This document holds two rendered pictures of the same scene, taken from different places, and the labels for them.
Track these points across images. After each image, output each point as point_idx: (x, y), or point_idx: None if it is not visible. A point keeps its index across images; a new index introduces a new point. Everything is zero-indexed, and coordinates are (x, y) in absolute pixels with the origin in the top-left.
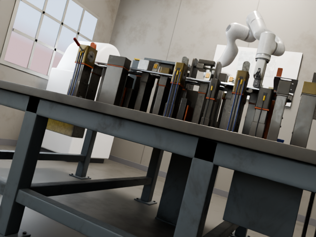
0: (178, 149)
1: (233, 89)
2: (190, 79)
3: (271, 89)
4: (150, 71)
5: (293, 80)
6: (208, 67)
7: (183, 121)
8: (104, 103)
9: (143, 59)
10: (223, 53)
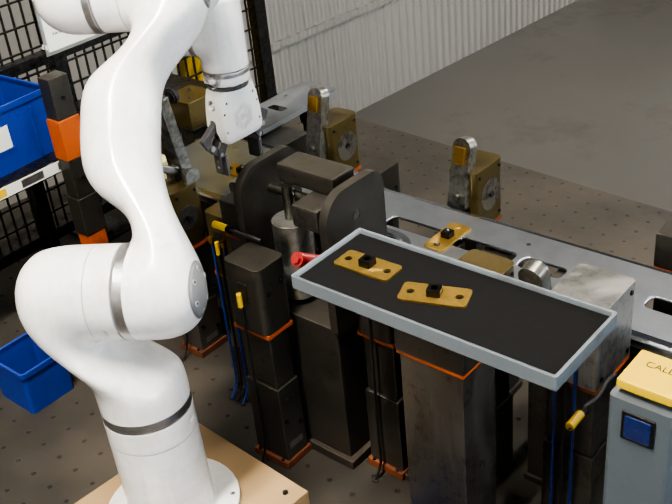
0: None
1: (359, 158)
2: (414, 219)
3: (289, 127)
4: (566, 241)
5: (303, 86)
6: (187, 252)
7: (518, 166)
8: (645, 204)
9: (612, 272)
10: (160, 131)
